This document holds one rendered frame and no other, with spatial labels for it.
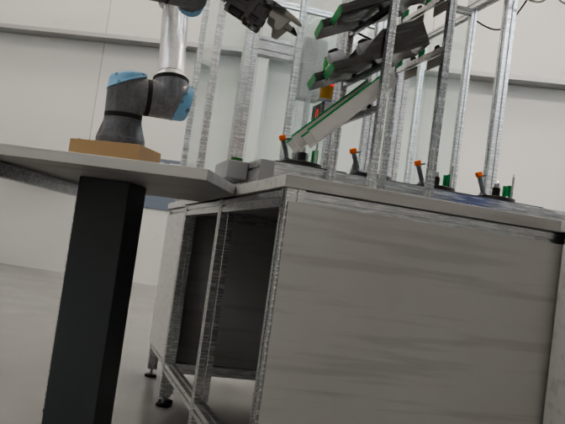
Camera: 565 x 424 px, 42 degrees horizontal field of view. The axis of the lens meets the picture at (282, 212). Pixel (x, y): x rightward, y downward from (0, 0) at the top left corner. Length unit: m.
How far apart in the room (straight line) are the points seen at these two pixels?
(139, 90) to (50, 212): 9.21
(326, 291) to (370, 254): 0.14
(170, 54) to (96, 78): 9.14
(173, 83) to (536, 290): 1.23
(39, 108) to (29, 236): 1.94
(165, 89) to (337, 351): 1.04
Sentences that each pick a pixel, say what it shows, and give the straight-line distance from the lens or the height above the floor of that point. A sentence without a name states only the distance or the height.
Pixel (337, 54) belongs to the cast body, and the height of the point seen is 1.25.
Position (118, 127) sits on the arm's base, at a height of 0.99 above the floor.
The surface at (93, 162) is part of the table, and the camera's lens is 1.89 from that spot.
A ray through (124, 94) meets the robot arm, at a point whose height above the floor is 1.09.
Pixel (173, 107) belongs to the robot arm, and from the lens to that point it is 2.34.
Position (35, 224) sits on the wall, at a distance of 11.57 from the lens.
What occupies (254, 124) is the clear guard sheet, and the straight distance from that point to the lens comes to 3.82.
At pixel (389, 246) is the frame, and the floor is 0.73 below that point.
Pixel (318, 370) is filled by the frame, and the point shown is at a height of 0.43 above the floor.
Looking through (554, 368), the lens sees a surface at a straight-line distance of 1.96.
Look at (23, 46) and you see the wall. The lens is 12.14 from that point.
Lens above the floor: 0.67
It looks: 3 degrees up
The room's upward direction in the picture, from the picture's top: 8 degrees clockwise
